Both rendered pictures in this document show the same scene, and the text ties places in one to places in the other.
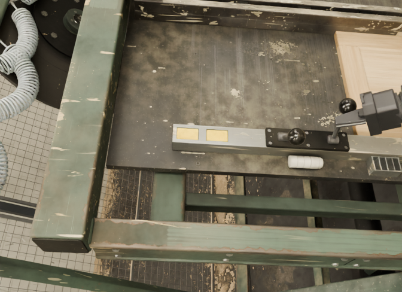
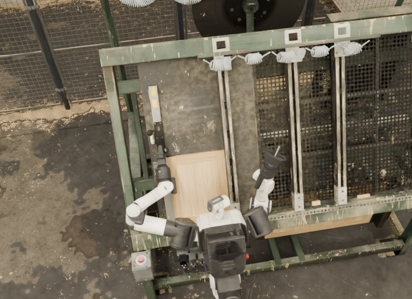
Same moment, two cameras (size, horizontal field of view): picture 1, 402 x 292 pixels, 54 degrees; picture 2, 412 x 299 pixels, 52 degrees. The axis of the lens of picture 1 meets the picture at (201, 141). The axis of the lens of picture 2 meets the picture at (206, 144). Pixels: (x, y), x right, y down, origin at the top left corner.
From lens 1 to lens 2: 187 cm
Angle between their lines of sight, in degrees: 27
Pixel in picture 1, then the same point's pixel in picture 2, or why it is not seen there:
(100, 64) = (171, 54)
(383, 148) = not seen: hidden behind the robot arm
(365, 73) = (200, 162)
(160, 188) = (133, 83)
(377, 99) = (162, 158)
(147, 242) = (107, 86)
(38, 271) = (109, 26)
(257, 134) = (158, 118)
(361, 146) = not seen: hidden behind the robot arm
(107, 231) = (108, 71)
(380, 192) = not seen: hidden behind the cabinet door
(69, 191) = (116, 57)
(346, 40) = (219, 154)
